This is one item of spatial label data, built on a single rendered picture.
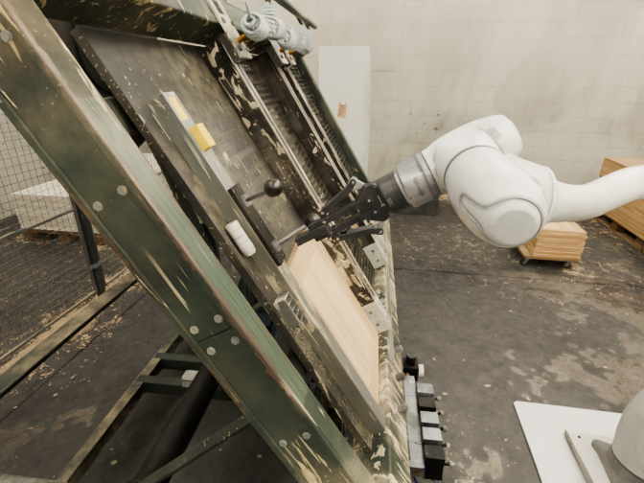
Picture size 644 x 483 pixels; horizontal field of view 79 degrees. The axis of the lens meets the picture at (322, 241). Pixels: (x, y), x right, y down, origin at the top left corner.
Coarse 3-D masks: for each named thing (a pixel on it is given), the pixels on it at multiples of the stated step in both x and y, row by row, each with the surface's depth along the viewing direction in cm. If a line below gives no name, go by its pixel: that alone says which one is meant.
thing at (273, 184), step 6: (270, 180) 75; (276, 180) 76; (264, 186) 76; (270, 186) 75; (276, 186) 75; (282, 186) 76; (264, 192) 76; (270, 192) 75; (276, 192) 75; (246, 198) 83; (252, 198) 82; (246, 204) 83
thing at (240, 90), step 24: (216, 0) 111; (264, 0) 106; (216, 48) 110; (240, 48) 108; (216, 72) 113; (240, 72) 113; (240, 96) 115; (264, 120) 116; (264, 144) 119; (288, 168) 121; (288, 192) 124; (312, 192) 127; (336, 264) 132; (360, 288) 135; (384, 312) 141
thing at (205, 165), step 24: (168, 96) 77; (168, 120) 77; (192, 120) 81; (192, 144) 78; (192, 168) 80; (216, 168) 81; (216, 192) 82; (240, 216) 83; (264, 264) 87; (288, 288) 88; (312, 312) 93; (312, 336) 93; (336, 360) 95; (360, 384) 100; (360, 408) 100
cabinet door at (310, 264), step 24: (312, 240) 122; (288, 264) 99; (312, 264) 114; (312, 288) 106; (336, 288) 123; (336, 312) 114; (360, 312) 134; (336, 336) 106; (360, 336) 124; (360, 360) 114
